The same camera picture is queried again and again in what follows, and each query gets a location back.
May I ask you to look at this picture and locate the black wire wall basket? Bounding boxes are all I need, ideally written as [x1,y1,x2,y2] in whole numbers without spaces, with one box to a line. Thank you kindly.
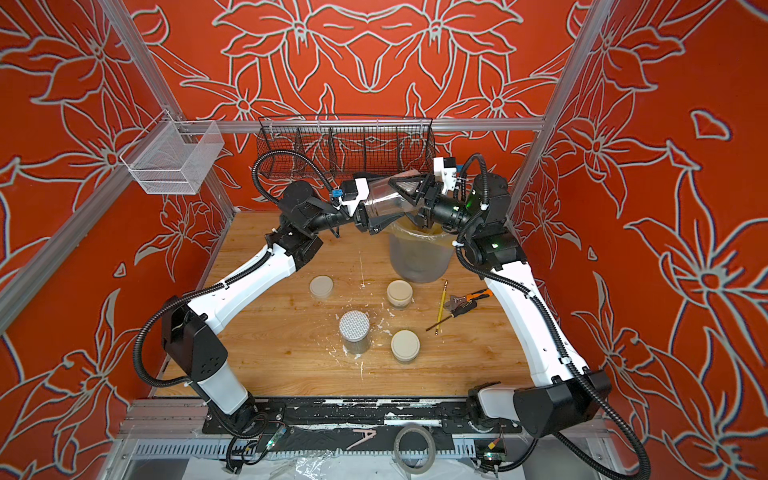
[256,115,436,181]

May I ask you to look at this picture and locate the glass jar patterned lid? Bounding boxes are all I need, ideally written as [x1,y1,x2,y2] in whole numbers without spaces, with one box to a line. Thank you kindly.
[339,310,370,355]

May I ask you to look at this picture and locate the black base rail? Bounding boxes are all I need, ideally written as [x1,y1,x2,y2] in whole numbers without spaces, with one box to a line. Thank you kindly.
[200,395,523,436]

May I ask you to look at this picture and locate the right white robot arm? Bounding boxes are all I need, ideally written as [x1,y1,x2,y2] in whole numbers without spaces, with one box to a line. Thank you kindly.
[386,174,612,438]

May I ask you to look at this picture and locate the translucent ribbed trash bin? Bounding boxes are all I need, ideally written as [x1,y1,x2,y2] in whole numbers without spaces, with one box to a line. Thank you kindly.
[389,234,454,283]

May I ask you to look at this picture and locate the clear plastic wall basket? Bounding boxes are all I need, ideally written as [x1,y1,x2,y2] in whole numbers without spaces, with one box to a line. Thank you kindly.
[119,111,224,195]

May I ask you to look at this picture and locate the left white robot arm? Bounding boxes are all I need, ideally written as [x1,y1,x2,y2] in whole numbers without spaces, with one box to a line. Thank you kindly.
[160,176,411,424]

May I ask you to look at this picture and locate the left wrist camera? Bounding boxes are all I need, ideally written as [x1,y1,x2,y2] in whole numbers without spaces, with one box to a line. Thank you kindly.
[330,177,370,210]

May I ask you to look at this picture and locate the glass jar beige lid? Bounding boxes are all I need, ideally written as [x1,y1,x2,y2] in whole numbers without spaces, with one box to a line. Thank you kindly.
[390,329,421,364]
[386,279,414,309]

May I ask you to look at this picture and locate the yellow pencil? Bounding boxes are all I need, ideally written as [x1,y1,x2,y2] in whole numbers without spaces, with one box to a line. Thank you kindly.
[433,279,449,336]

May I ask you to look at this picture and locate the clear glass jar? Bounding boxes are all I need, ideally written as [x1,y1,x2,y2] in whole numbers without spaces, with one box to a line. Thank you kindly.
[363,177,416,224]

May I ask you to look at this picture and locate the glass jar beige lid front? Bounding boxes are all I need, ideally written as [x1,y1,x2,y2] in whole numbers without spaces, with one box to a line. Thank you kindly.
[390,329,421,364]

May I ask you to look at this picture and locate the glass jar beige lid back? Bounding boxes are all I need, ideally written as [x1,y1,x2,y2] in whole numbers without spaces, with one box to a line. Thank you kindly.
[386,279,414,309]

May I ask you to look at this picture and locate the clear tape roll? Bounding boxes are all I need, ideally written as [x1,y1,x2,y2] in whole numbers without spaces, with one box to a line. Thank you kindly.
[392,423,437,475]

